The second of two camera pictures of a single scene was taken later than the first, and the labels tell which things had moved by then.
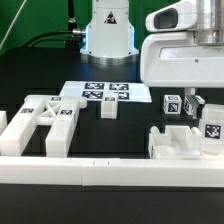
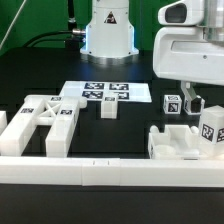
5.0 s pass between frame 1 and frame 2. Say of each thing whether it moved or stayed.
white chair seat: stayed
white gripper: moved
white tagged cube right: stayed
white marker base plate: stayed
